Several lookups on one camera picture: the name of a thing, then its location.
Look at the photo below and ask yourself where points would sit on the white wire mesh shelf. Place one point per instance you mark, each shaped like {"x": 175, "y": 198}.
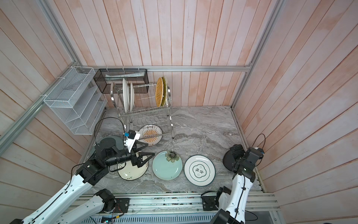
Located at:
{"x": 76, "y": 104}

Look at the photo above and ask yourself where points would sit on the dark teal ceramic plate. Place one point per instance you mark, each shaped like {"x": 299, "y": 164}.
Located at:
{"x": 118, "y": 140}

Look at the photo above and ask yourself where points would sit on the cream floral plate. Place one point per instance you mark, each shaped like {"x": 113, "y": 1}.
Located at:
{"x": 129, "y": 172}

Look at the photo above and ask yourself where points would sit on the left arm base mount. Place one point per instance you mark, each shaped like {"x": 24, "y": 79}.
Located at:
{"x": 122, "y": 205}

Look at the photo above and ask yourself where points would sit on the orange sunburst plate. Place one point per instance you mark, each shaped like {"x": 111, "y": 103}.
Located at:
{"x": 132, "y": 97}
{"x": 150, "y": 134}

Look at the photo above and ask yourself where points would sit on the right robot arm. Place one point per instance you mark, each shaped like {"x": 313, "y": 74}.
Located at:
{"x": 231, "y": 203}

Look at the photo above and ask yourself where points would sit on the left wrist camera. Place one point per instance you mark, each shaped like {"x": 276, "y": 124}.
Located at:
{"x": 130, "y": 138}

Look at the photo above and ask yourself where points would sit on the stainless steel dish rack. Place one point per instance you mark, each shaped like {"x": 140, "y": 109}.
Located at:
{"x": 145, "y": 111}

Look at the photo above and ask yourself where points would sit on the orange woven bamboo plate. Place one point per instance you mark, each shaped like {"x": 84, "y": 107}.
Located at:
{"x": 159, "y": 92}

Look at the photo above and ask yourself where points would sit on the yellow green woven plate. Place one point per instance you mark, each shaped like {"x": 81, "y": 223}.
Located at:
{"x": 164, "y": 98}

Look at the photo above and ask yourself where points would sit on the white plate with text rim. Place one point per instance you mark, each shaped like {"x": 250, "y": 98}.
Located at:
{"x": 126, "y": 100}

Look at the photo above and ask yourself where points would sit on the light green flower plate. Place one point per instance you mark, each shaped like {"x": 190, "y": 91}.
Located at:
{"x": 167, "y": 165}

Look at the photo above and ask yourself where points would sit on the rolled paper tube in basket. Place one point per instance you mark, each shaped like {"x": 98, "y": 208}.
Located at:
{"x": 129, "y": 76}

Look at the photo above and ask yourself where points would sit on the white plate green clover motif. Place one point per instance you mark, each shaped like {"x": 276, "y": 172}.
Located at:
{"x": 199, "y": 170}

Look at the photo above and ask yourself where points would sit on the black round plate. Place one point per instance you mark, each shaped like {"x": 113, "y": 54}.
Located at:
{"x": 234, "y": 157}

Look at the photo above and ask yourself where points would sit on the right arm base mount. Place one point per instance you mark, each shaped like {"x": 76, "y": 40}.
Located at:
{"x": 209, "y": 203}

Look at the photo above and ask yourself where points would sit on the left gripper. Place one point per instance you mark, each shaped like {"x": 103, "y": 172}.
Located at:
{"x": 138, "y": 161}

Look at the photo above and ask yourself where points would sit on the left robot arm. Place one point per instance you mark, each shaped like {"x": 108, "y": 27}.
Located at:
{"x": 110, "y": 151}

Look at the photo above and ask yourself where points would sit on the black mesh wall basket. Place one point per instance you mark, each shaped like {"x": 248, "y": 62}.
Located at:
{"x": 105, "y": 86}

